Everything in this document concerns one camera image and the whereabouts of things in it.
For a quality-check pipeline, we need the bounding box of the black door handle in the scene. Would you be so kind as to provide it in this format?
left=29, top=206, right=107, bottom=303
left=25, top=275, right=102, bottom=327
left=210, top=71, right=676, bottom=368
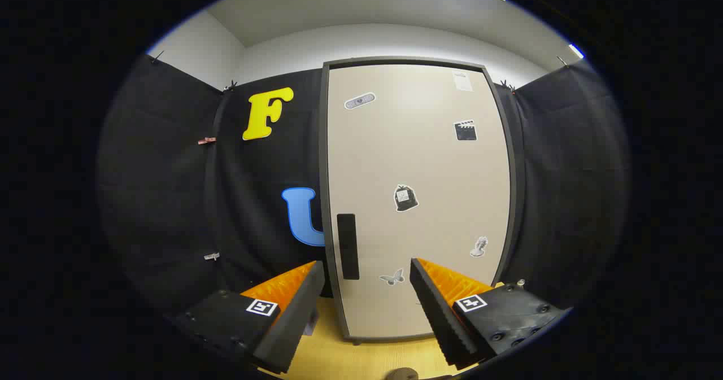
left=337, top=213, right=360, bottom=281

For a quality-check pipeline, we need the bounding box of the grey shoe cabinet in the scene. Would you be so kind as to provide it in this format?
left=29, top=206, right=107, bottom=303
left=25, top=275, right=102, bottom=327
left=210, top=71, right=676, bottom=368
left=318, top=56, right=526, bottom=345

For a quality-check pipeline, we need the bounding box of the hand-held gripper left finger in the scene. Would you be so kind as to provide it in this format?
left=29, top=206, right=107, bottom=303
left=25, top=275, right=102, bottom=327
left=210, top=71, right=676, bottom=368
left=169, top=260, right=326, bottom=374

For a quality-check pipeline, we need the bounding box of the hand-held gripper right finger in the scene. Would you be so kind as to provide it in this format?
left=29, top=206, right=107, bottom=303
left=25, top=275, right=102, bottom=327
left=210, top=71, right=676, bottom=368
left=410, top=257, right=571, bottom=370

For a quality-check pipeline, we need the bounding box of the black backdrop cloth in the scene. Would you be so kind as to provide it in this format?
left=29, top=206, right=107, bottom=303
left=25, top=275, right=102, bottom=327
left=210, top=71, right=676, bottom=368
left=96, top=53, right=631, bottom=327

